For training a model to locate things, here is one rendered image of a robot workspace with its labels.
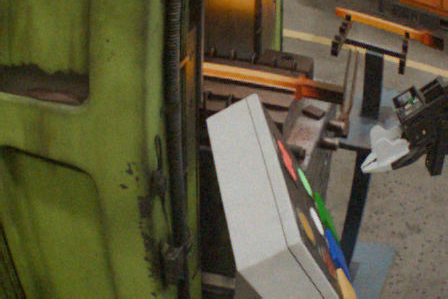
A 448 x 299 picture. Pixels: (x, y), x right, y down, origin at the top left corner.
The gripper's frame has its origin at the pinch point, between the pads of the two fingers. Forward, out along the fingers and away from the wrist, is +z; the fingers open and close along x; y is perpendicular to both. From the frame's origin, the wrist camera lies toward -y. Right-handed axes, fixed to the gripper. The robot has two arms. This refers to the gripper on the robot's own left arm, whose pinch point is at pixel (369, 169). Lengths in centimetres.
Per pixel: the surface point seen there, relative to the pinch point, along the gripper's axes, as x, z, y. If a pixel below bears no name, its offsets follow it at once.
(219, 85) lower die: -49, 21, -1
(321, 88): -43.0, 2.5, -9.0
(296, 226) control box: 23.9, 10.4, 17.2
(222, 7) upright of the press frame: -77, 14, 3
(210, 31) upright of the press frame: -78, 20, -2
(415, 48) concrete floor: -289, -67, -166
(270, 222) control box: 21.2, 13.1, 17.5
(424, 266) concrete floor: -83, -6, -131
